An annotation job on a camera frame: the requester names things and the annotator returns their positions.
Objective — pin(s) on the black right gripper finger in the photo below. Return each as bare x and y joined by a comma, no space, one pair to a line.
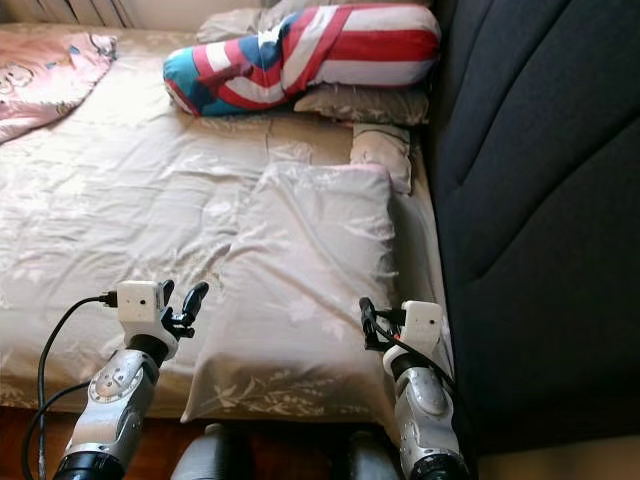
372,322

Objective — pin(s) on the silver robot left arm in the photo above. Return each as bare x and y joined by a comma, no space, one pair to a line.
115,405

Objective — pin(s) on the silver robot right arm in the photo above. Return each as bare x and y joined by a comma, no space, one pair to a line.
425,420

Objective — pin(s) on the large floral pillow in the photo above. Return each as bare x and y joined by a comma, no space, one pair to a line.
300,290

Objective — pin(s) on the floral bedspread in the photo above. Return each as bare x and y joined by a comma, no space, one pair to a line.
140,220

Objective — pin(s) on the small cream printed pillow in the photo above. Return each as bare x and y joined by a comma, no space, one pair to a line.
380,148

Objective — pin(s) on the flat floral pillow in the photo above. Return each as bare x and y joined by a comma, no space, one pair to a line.
370,103

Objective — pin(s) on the pink cartoon print blanket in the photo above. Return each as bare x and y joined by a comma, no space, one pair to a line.
45,80

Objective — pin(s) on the stars and stripes pillow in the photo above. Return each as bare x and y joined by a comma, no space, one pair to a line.
320,55

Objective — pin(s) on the grey floral pillow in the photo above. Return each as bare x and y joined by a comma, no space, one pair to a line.
230,25

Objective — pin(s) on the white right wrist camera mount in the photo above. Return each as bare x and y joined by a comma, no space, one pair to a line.
422,325

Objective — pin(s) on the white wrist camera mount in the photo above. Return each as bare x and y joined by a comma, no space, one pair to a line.
422,325
140,305

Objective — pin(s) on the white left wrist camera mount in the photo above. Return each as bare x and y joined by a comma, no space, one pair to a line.
140,305

